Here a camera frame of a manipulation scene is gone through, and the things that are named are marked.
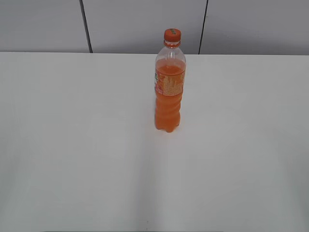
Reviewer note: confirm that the orange soda plastic bottle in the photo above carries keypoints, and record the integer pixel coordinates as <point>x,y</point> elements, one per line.
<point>170,67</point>

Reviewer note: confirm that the orange bottle cap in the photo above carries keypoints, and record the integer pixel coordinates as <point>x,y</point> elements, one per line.
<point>172,35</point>

